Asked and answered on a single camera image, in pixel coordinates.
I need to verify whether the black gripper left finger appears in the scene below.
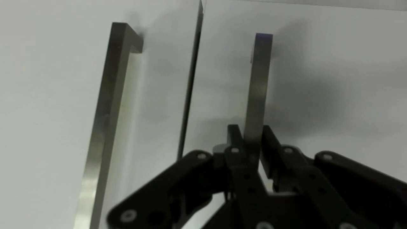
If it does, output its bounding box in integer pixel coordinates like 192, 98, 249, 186
106, 124, 272, 229

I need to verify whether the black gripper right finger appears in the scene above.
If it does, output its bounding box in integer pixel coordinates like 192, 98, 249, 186
261, 124, 407, 229

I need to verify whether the white cupboard door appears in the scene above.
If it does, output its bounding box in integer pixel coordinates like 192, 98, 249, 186
0, 0, 205, 229
179, 0, 407, 229

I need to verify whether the brushed steel cupboard handle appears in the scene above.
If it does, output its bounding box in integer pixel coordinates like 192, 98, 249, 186
73, 22, 145, 229
242, 32, 275, 148

